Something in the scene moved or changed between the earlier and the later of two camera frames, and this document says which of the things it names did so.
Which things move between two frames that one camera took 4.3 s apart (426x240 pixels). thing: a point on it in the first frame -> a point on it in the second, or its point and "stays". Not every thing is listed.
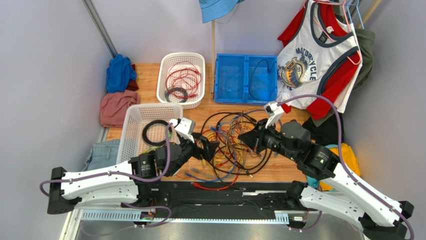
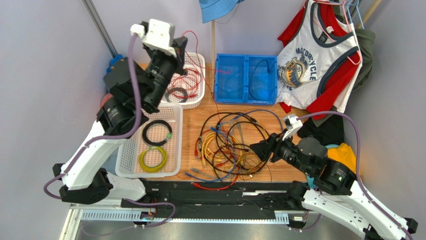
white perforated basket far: (181, 79) stays
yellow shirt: (348, 158) stays
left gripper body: (188, 149) -> (169, 66)
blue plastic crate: (246, 79) stays
